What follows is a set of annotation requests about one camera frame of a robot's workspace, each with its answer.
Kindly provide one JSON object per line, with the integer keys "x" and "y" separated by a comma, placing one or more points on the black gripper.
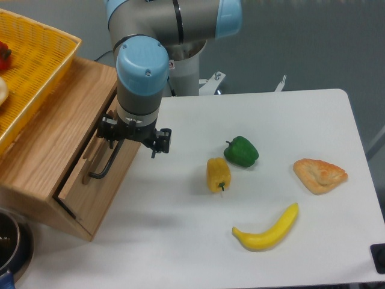
{"x": 156, "y": 140}

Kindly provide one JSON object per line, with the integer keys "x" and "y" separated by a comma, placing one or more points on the wooden top drawer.
{"x": 94, "y": 181}

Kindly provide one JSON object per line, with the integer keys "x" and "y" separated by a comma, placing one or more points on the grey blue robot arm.
{"x": 141, "y": 32}

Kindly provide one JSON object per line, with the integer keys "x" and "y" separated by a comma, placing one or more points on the wooden drawer cabinet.
{"x": 35, "y": 168}

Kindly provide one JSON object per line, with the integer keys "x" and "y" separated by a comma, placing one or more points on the yellow bell pepper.
{"x": 218, "y": 175}

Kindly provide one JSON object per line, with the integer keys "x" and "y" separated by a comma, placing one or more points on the green bell pepper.
{"x": 241, "y": 152}

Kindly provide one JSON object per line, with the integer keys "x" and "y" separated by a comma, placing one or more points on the yellow plastic basket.
{"x": 41, "y": 55}

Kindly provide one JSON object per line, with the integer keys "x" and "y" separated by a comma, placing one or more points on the white round object in basket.
{"x": 4, "y": 91}

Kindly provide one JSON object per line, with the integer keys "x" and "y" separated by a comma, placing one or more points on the red bell pepper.
{"x": 5, "y": 56}

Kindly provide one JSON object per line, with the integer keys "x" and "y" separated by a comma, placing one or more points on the dark metal pot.
{"x": 17, "y": 246}

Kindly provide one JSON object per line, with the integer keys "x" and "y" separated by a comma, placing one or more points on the yellow banana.
{"x": 272, "y": 236}

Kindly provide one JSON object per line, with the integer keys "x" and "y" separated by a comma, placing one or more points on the baked pastry slice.
{"x": 318, "y": 176}

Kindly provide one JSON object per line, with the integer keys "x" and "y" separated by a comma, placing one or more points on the black square table fixture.
{"x": 378, "y": 256}

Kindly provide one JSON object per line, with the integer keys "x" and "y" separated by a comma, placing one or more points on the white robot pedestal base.
{"x": 185, "y": 66}

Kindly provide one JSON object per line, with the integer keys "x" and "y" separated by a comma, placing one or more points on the blue pot handle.
{"x": 7, "y": 280}

